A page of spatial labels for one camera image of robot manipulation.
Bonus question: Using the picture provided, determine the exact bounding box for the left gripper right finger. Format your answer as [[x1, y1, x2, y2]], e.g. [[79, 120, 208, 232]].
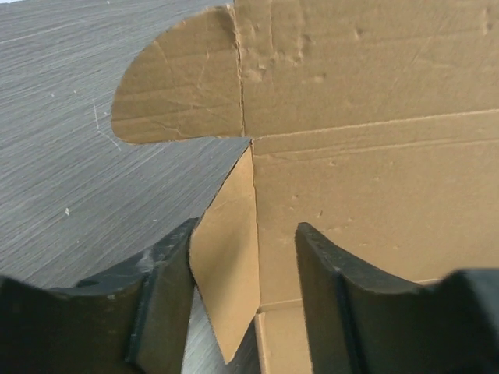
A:
[[295, 223, 498, 373]]

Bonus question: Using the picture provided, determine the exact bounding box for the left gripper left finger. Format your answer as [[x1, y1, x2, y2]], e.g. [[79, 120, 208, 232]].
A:
[[1, 219, 196, 373]]

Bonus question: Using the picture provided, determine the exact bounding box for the brown cardboard box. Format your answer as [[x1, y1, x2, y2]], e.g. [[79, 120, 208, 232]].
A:
[[111, 1, 498, 373]]

